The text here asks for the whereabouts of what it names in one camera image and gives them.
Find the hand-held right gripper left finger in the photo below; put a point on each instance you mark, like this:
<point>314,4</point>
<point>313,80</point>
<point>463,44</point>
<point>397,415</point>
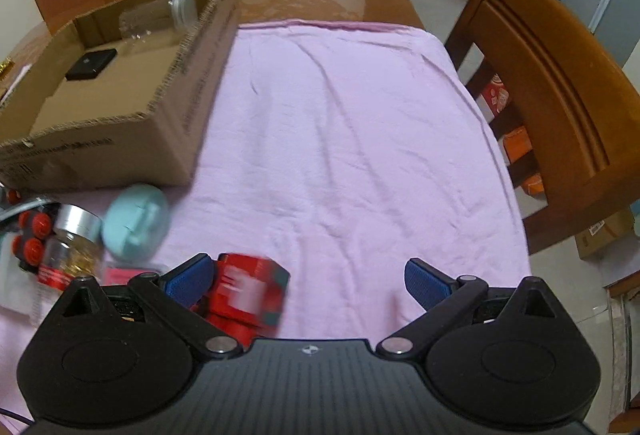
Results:
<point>187,279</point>

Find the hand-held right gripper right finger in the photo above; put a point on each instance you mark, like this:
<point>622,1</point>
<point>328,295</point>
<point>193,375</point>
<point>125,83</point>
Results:
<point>424,284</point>

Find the capsule bottle with silver cap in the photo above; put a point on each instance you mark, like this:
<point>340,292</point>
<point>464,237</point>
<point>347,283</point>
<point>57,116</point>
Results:
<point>75,235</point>

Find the cardboard box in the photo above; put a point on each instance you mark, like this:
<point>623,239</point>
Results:
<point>125,145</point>
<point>605,235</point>

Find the dark toy with red wheels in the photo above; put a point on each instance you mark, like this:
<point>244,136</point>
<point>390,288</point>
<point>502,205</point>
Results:
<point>34,235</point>

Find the teal round case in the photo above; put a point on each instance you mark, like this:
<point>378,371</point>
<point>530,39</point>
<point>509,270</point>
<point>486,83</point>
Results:
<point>135,222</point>

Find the pink towel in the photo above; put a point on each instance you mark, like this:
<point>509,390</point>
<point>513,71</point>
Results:
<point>350,155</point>

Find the orange box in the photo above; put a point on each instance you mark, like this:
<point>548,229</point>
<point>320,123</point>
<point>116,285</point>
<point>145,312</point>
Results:
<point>517,146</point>

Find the cardboard box on floor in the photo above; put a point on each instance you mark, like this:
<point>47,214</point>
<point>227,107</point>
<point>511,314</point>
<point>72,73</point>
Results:
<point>605,235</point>

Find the red printed box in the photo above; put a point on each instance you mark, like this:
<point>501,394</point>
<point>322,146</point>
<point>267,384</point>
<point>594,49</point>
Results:
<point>496,97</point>

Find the flat black box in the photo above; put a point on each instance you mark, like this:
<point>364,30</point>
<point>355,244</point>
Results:
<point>91,64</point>

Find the wooden chair with curved back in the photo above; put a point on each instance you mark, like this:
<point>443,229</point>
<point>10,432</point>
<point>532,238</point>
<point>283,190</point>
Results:
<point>540,65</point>

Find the clear plastic jar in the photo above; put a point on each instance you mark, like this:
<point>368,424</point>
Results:
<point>181,10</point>

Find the gold foil wrapper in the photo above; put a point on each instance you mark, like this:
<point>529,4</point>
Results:
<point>5,67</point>

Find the grey refrigerator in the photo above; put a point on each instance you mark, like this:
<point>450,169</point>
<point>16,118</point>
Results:
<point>617,15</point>

